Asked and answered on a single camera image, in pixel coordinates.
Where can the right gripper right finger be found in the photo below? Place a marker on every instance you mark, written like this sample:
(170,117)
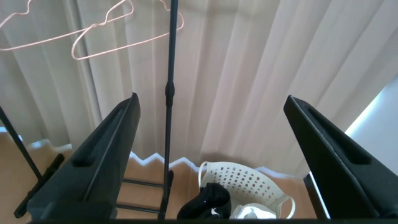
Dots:
(335,186)

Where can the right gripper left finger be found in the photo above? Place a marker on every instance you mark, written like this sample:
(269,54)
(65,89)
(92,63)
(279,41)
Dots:
(93,174)

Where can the black garment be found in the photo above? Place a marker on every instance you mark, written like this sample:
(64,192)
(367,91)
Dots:
(211,199)

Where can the pink clothes hanger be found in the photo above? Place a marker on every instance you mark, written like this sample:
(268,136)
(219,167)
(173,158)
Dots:
(46,39)
(124,46)

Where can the white laundry basket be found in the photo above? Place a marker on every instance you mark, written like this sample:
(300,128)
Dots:
(245,180)

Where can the black clothes rack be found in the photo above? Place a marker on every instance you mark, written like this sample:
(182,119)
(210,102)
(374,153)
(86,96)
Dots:
(170,62)

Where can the white garment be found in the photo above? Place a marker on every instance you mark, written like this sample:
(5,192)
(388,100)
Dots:
(252,213)

